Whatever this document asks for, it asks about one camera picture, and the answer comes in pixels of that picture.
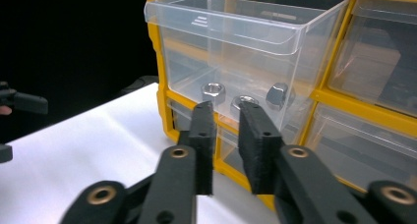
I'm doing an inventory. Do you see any set of clear organizer drawers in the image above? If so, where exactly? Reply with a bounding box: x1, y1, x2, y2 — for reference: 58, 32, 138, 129
160, 0, 417, 194

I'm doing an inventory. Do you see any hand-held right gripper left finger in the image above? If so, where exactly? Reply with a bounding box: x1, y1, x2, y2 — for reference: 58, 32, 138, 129
177, 100, 218, 196

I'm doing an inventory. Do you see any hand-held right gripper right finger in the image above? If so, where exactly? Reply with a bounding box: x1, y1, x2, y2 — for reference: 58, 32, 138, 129
238, 102, 285, 195

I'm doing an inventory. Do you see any clear plastic drawer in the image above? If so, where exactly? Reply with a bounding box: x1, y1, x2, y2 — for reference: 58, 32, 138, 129
144, 0, 352, 134

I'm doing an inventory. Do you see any silver hex nut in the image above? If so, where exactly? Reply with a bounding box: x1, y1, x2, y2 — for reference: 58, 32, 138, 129
265, 82, 296, 112
229, 94, 261, 119
200, 82, 227, 105

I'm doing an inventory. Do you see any black curtain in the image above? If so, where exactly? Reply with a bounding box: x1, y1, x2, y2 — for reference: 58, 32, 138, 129
0, 0, 159, 143

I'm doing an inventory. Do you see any yellow black storage organizer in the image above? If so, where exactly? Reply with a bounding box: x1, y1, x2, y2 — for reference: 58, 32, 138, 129
144, 0, 417, 212

